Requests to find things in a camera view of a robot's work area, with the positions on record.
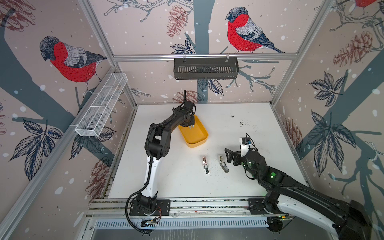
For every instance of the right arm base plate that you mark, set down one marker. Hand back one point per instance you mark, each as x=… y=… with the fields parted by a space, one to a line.
x=263 y=206

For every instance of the white wire mesh shelf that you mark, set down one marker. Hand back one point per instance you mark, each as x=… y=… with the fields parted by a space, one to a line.
x=93 y=122

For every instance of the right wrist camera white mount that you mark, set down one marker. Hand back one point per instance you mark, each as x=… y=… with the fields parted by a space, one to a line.
x=246 y=144

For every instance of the aluminium rail front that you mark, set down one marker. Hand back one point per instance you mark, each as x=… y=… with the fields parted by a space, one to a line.
x=203 y=208

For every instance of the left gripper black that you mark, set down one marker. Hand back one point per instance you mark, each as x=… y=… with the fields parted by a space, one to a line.
x=192 y=121

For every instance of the white pink stapler body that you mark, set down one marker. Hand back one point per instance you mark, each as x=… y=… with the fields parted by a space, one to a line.
x=205 y=165

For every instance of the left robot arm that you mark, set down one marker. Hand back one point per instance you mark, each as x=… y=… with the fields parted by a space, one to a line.
x=157 y=146

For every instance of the yellow plastic tray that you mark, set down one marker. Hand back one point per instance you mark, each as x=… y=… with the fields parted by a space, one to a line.
x=194 y=136

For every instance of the black hanging wire basket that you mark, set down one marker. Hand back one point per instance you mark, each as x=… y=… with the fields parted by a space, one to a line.
x=206 y=68

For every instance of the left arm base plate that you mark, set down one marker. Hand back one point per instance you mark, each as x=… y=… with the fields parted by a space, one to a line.
x=156 y=208

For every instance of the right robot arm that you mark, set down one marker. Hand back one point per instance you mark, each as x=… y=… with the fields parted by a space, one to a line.
x=286 y=196

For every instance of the metal stapler base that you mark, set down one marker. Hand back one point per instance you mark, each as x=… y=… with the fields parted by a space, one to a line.
x=223 y=164

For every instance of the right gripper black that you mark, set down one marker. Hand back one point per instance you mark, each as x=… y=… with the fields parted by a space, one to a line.
x=236 y=153

